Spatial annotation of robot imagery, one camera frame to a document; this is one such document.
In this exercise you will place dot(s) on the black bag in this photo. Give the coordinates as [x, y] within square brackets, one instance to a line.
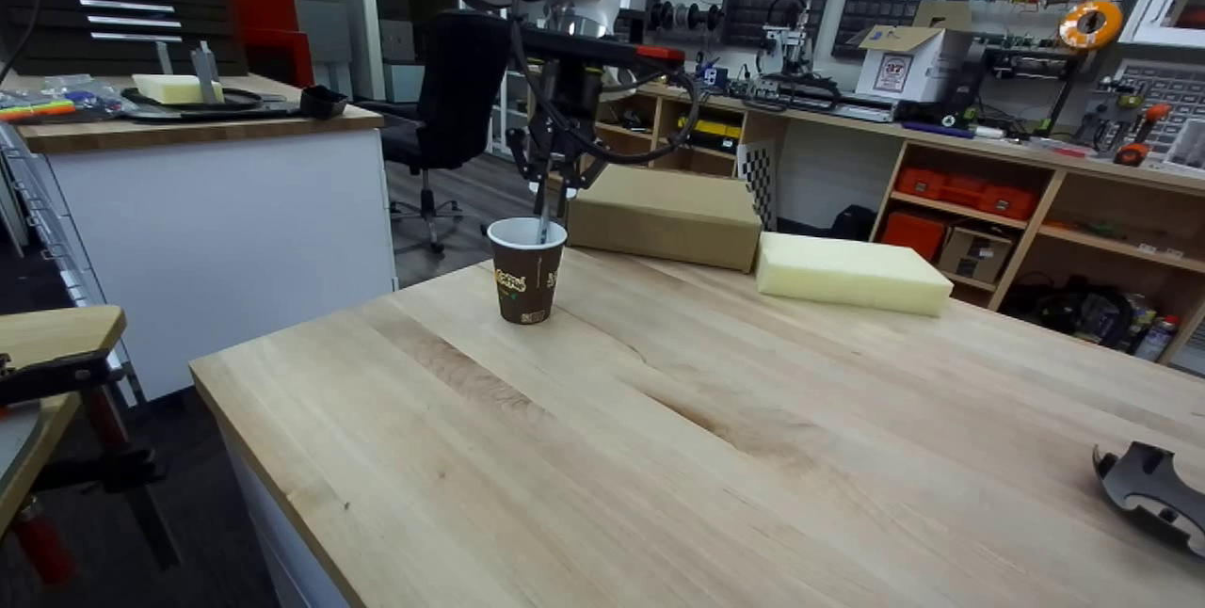
[1083, 312]

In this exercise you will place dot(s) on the brown paper cup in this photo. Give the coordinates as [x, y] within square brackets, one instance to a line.
[525, 283]

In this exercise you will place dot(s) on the orange case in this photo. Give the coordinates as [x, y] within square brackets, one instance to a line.
[911, 234]

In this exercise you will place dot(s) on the small yellow foam block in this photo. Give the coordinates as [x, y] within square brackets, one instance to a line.
[169, 88]

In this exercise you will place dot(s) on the wooden workbench with shelves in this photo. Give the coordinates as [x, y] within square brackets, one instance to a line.
[1036, 213]

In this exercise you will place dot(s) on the black grey plastic device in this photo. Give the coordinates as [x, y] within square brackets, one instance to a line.
[1153, 495]

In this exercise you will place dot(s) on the checkerboard calibration board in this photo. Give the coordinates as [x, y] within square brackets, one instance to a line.
[759, 180]

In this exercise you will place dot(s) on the row of black bin racks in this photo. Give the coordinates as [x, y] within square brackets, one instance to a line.
[847, 6]

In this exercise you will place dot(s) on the wooden board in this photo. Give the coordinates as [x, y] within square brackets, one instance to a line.
[47, 335]

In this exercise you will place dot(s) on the row of orange cases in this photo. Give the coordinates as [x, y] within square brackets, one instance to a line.
[965, 192]

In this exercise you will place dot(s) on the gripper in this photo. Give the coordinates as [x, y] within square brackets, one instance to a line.
[570, 90]

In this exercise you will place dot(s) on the black drawer tool chest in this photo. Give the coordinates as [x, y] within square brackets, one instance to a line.
[56, 34]

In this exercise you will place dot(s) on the black tray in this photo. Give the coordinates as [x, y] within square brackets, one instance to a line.
[245, 105]

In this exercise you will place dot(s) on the spray bottle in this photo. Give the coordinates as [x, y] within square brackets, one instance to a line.
[1156, 338]

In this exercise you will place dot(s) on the black office chair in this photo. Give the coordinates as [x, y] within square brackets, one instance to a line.
[457, 86]

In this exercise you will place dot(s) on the flat cardboard box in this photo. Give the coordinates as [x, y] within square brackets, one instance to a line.
[664, 217]

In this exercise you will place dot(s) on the small cardboard box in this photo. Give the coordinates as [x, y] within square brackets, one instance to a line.
[974, 255]

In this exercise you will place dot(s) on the white cabinet with wooden top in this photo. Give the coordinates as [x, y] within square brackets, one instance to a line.
[216, 232]

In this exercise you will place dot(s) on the black red clamp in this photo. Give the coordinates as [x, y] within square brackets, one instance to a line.
[94, 457]

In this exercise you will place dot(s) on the heap of markers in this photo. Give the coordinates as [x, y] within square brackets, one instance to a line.
[56, 102]

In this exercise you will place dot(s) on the small desktop machine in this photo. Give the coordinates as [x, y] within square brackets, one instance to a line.
[789, 48]

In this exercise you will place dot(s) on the black sharpie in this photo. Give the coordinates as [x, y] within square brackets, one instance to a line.
[544, 222]

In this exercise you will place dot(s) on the orange power drill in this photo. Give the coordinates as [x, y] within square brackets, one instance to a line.
[1141, 133]

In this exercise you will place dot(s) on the small black bin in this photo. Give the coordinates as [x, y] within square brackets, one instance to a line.
[323, 102]

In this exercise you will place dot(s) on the white cardboard box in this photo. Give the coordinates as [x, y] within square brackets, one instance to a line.
[908, 67]

